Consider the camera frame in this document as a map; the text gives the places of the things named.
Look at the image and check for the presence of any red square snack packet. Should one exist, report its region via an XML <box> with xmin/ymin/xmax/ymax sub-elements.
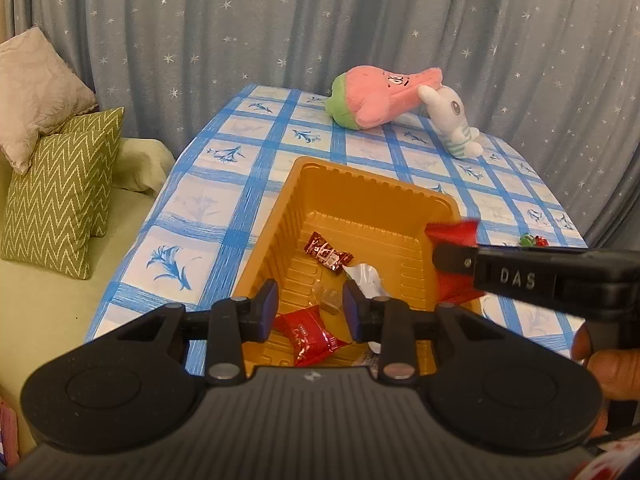
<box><xmin>273</xmin><ymin>304</ymin><xmax>348</xmax><ymax>367</ymax></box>

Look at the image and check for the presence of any small red foil candy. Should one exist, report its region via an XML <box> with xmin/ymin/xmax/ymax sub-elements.
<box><xmin>304</xmin><ymin>232</ymin><xmax>354</xmax><ymax>274</ymax></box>

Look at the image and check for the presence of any red patterned candy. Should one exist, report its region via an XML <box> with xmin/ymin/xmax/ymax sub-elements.
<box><xmin>534</xmin><ymin>235</ymin><xmax>549</xmax><ymax>247</ymax></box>

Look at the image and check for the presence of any green candy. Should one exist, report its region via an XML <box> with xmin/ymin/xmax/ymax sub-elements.
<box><xmin>518</xmin><ymin>233</ymin><xmax>536</xmax><ymax>247</ymax></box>

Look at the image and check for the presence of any long red snack bar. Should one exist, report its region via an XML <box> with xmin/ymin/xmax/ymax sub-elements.
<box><xmin>424</xmin><ymin>219</ymin><xmax>485</xmax><ymax>304</ymax></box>

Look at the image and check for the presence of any green white snack packet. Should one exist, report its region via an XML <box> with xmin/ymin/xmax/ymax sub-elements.
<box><xmin>344</xmin><ymin>263</ymin><xmax>390</xmax><ymax>299</ymax></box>

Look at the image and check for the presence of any black grey snack packet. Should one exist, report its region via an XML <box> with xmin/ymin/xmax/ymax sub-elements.
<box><xmin>352</xmin><ymin>341</ymin><xmax>381</xmax><ymax>368</ymax></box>

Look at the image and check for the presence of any right hand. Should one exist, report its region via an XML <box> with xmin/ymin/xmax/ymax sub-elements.
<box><xmin>570</xmin><ymin>323</ymin><xmax>640</xmax><ymax>441</ymax></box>

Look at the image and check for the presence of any blue checked tablecloth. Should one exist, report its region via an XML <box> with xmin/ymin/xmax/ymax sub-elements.
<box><xmin>84</xmin><ymin>83</ymin><xmax>589</xmax><ymax>376</ymax></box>

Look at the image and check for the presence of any orange plastic tray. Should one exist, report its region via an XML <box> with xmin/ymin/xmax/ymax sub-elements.
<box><xmin>232</xmin><ymin>155</ymin><xmax>484</xmax><ymax>377</ymax></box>

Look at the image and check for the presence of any light green sofa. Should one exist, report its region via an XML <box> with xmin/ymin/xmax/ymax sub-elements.
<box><xmin>1</xmin><ymin>139</ymin><xmax>175</xmax><ymax>456</ymax></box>

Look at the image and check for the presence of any white bunny plush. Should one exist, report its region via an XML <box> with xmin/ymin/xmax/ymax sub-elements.
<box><xmin>418</xmin><ymin>84</ymin><xmax>484</xmax><ymax>159</ymax></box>

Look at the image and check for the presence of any pink strawberry plush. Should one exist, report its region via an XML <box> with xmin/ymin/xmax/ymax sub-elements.
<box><xmin>324</xmin><ymin>65</ymin><xmax>442</xmax><ymax>130</ymax></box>

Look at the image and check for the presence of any green zigzag cushion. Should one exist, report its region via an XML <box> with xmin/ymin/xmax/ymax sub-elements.
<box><xmin>1</xmin><ymin>107</ymin><xmax>125</xmax><ymax>280</ymax></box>

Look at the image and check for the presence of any grey star curtain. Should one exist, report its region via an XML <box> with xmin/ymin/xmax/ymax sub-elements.
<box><xmin>1</xmin><ymin>0</ymin><xmax>639</xmax><ymax>248</ymax></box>

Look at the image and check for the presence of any beige cushion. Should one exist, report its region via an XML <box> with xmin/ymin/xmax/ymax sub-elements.
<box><xmin>0</xmin><ymin>27</ymin><xmax>96</xmax><ymax>174</ymax></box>

